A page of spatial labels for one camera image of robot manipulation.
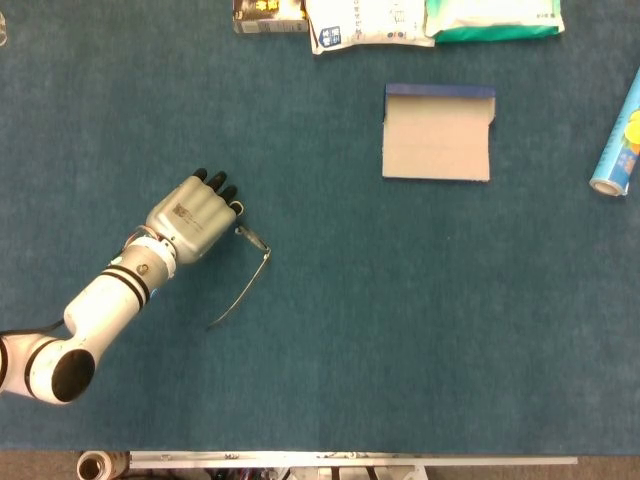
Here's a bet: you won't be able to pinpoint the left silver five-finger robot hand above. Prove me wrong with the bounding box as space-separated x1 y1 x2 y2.
144 167 247 266

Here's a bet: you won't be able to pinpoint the thin metal-frame eyeglasses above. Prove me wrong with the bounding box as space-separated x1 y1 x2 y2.
206 225 273 332

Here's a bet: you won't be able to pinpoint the blue felt table cloth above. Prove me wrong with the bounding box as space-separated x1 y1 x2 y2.
0 0 640 456

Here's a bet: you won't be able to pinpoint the small black carton box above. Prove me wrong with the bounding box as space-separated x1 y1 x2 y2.
232 0 310 35

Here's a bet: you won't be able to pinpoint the open cardboard box, blue outside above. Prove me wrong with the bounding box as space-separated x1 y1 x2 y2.
381 82 497 183

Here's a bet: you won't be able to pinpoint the brown tape roll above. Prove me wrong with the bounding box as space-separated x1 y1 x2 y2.
76 450 130 480

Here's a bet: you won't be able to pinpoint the white plastic wipes pack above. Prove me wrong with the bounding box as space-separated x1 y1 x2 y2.
304 0 437 56

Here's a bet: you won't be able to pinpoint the green wet wipes pack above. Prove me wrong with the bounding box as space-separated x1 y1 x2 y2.
424 0 566 43

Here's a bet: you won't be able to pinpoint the blue cling film roll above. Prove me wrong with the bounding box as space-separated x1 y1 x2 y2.
588 64 640 198

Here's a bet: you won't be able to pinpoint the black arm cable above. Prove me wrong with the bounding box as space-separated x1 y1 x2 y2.
0 319 69 337

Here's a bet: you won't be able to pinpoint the aluminium table edge rail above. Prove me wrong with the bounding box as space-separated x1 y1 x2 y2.
127 450 580 471

